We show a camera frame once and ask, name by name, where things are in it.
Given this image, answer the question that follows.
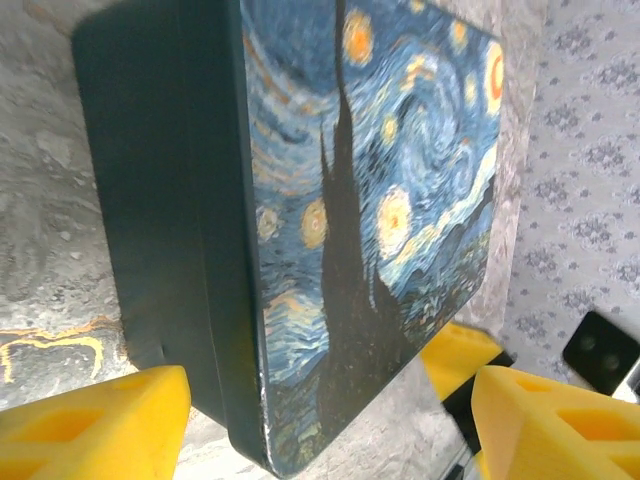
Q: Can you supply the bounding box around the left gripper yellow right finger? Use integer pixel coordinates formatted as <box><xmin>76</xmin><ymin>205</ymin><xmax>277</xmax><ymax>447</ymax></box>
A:
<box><xmin>471</xmin><ymin>364</ymin><xmax>640</xmax><ymax>480</ymax></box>

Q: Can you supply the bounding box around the teal starry night print box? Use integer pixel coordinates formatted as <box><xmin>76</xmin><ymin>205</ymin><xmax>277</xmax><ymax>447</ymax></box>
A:
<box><xmin>71</xmin><ymin>0</ymin><xmax>507</xmax><ymax>479</ymax></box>

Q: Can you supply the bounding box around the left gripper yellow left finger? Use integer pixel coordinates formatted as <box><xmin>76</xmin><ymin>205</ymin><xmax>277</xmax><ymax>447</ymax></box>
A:
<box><xmin>0</xmin><ymin>364</ymin><xmax>192</xmax><ymax>480</ymax></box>

